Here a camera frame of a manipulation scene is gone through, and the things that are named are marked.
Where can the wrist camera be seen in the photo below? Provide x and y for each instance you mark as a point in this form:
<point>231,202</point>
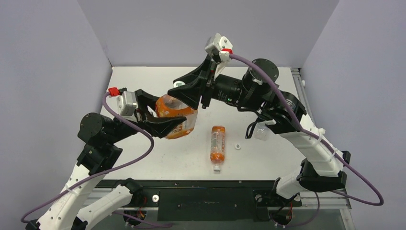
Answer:
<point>219,48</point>
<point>126,102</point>

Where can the blue cap pepsi bottle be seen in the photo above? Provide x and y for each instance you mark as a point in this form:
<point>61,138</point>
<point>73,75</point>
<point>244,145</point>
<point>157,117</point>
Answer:
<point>261,132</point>

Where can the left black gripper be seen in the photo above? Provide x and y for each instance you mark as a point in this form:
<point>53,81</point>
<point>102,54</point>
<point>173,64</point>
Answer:
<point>157,126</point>

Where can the slim orange drink bottle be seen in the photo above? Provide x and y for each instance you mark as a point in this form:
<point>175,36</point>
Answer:
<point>217,150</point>

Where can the aluminium frame rail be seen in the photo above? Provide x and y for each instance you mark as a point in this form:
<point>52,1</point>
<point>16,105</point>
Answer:
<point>306,104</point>

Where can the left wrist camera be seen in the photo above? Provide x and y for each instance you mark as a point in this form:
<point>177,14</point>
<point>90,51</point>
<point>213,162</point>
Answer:
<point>126,102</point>

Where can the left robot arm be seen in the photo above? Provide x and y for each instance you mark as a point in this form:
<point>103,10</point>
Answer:
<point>100,134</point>

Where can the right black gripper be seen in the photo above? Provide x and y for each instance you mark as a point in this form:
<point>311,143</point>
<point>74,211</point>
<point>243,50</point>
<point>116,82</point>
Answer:
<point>207,87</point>

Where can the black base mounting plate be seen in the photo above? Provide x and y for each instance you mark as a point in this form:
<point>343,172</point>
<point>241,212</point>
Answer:
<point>188,200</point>

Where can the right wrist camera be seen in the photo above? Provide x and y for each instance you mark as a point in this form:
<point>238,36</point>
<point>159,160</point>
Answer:
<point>219,48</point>

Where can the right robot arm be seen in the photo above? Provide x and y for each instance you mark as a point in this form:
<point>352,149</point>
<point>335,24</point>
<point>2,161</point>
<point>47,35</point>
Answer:
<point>280,111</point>

